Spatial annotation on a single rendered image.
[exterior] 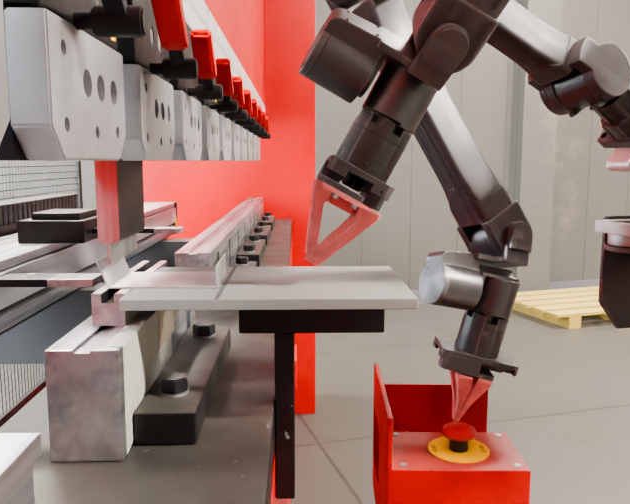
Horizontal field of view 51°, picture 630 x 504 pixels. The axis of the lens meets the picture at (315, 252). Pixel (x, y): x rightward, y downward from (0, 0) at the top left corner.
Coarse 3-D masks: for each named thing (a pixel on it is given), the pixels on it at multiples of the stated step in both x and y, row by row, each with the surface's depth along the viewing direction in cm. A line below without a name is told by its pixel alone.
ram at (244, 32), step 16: (208, 0) 99; (224, 0) 121; (240, 0) 156; (256, 0) 218; (192, 16) 84; (224, 16) 121; (240, 16) 156; (256, 16) 217; (224, 32) 121; (240, 32) 156; (256, 32) 217; (240, 48) 155; (256, 48) 217; (256, 64) 216; (256, 80) 216
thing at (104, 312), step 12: (144, 264) 77; (156, 264) 77; (108, 288) 62; (96, 300) 60; (108, 300) 61; (96, 312) 60; (108, 312) 60; (120, 312) 60; (96, 324) 60; (108, 324) 60; (120, 324) 60
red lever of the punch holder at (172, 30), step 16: (160, 0) 51; (176, 0) 52; (160, 16) 53; (176, 16) 53; (160, 32) 54; (176, 32) 54; (176, 48) 56; (160, 64) 58; (176, 64) 57; (192, 64) 57
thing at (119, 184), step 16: (96, 176) 60; (112, 176) 60; (128, 176) 64; (96, 192) 60; (112, 192) 60; (128, 192) 64; (96, 208) 60; (112, 208) 60; (128, 208) 64; (112, 224) 60; (128, 224) 64; (144, 224) 70; (112, 240) 60; (128, 240) 67; (112, 256) 61
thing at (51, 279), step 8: (0, 280) 64; (8, 280) 64; (16, 280) 64; (24, 280) 64; (32, 280) 64; (40, 280) 64; (48, 280) 64; (56, 280) 64; (64, 280) 65; (72, 280) 65; (80, 280) 65; (88, 280) 65; (96, 280) 66
